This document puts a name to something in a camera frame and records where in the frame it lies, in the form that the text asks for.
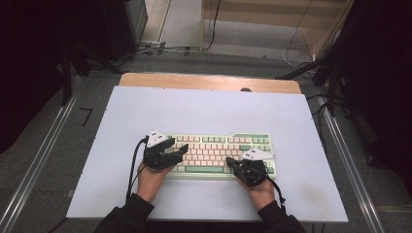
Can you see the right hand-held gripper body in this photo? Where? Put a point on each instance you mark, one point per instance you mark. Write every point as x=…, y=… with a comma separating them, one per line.
x=252, y=173

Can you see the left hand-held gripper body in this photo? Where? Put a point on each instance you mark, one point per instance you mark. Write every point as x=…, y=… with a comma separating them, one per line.
x=155, y=160

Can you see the green and pink keyboard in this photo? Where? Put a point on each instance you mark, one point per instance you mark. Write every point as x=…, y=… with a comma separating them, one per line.
x=210, y=152

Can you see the person's left hand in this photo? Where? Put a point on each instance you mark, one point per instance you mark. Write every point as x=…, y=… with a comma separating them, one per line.
x=150, y=183

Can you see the person's right hand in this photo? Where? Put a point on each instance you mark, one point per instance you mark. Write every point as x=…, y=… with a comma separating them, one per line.
x=260, y=195

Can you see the white table cover board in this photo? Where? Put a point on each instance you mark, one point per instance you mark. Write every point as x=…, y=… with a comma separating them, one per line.
x=194, y=110

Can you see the wooden table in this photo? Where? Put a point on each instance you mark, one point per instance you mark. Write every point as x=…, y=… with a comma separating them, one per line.
x=194, y=81

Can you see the dark round table grommet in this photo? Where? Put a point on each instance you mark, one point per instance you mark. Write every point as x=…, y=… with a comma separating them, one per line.
x=246, y=89

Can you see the grey power strip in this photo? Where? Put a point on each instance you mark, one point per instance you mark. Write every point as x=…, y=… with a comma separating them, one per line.
x=152, y=44

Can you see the black metal stand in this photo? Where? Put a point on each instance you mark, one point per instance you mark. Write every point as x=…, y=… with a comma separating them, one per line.
x=333, y=87
x=66, y=77

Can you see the black cabinet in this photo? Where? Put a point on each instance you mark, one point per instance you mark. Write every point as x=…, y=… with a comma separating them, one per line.
x=123, y=26

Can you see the light wooden shelf unit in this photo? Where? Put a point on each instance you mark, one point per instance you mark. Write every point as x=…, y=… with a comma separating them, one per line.
x=259, y=16

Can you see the dark curtain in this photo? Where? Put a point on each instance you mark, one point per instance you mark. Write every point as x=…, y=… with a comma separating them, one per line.
x=29, y=64
x=382, y=81

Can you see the aluminium floor rail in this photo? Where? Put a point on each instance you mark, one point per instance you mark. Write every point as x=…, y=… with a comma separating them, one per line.
x=39, y=161
x=353, y=174

